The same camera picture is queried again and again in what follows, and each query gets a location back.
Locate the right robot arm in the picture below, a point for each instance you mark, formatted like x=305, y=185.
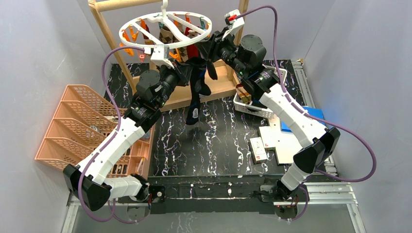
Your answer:
x=317, y=140

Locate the white flat board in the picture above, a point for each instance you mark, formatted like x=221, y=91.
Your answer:
x=284, y=144

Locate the small white red box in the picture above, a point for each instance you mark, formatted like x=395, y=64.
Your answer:
x=258, y=151

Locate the peach mesh file organizer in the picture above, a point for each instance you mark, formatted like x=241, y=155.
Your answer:
x=82, y=121

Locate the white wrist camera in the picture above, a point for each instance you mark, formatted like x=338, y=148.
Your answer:
x=233, y=23
x=159, y=55

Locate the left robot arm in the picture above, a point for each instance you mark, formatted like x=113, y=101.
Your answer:
x=88, y=180

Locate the wooden hanger rack frame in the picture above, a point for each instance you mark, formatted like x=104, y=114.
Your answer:
x=223, y=87

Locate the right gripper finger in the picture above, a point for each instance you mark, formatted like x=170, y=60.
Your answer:
x=206, y=49
x=218, y=37

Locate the red sock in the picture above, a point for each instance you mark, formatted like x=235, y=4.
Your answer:
x=191, y=49

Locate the yellow-orange clothes peg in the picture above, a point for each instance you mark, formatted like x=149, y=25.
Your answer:
x=175, y=55

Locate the black sock with blue print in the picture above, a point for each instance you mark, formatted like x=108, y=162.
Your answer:
x=198, y=89

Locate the brown argyle sock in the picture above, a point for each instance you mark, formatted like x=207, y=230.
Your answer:
x=183, y=52

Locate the orange clothes peg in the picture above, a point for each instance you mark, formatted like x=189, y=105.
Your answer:
x=129, y=51

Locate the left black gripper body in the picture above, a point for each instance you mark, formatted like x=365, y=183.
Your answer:
x=181, y=74

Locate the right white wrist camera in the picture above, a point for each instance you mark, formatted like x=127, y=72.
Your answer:
x=233, y=23

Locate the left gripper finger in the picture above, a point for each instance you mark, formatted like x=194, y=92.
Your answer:
x=191, y=75
x=182, y=67

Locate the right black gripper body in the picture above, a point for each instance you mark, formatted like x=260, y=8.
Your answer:
x=212, y=44

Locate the striped sock in basket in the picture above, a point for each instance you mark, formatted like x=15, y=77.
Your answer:
x=244, y=96

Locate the white perforated laundry basket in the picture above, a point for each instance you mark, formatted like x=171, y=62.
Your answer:
x=257, y=103

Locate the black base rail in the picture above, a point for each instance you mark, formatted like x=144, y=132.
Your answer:
x=222, y=194

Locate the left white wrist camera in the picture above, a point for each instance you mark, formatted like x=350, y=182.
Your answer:
x=159, y=55

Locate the white round clip hanger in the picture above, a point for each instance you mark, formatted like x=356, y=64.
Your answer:
x=175, y=29

